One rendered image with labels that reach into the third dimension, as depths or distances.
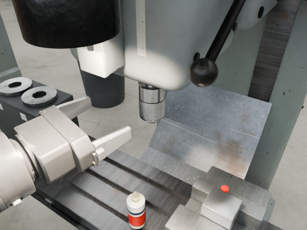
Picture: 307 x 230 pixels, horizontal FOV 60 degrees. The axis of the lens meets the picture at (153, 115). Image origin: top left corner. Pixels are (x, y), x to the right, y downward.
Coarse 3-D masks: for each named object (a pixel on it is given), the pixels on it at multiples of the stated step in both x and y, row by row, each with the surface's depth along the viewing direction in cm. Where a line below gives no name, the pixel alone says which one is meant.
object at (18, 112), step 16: (16, 80) 76; (32, 80) 79; (0, 96) 72; (16, 96) 72; (32, 96) 70; (48, 96) 70; (64, 96) 72; (0, 112) 74; (16, 112) 69; (32, 112) 66; (0, 128) 81
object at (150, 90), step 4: (140, 84) 44; (144, 84) 44; (140, 88) 44; (144, 88) 43; (148, 88) 43; (152, 88) 43; (156, 88) 43; (144, 92) 44; (148, 92) 43; (152, 92) 43; (156, 92) 43; (160, 92) 44
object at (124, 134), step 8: (128, 128) 37; (104, 136) 35; (112, 136) 36; (120, 136) 37; (128, 136) 38; (96, 144) 34; (104, 144) 35; (112, 144) 36; (120, 144) 37; (96, 152) 34; (104, 152) 35
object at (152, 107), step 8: (144, 96) 44; (152, 96) 44; (160, 96) 44; (144, 104) 45; (152, 104) 45; (160, 104) 45; (144, 112) 46; (152, 112) 46; (160, 112) 46; (144, 120) 47; (152, 120) 47
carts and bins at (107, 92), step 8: (80, 72) 246; (88, 80) 242; (96, 80) 239; (104, 80) 239; (112, 80) 243; (120, 80) 250; (88, 88) 249; (96, 88) 244; (104, 88) 244; (112, 88) 248; (120, 88) 255; (96, 96) 251; (104, 96) 250; (112, 96) 253; (120, 96) 261; (96, 104) 257; (104, 104) 256; (112, 104) 259
